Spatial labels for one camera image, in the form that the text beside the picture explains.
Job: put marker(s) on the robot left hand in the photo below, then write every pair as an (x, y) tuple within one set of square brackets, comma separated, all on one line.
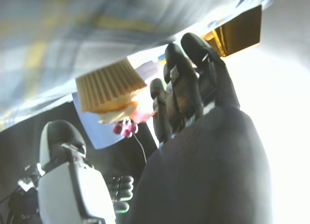
[(206, 173)]

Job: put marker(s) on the chocolate cream toy cupcake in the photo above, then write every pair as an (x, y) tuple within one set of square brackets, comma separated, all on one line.
[(106, 88)]

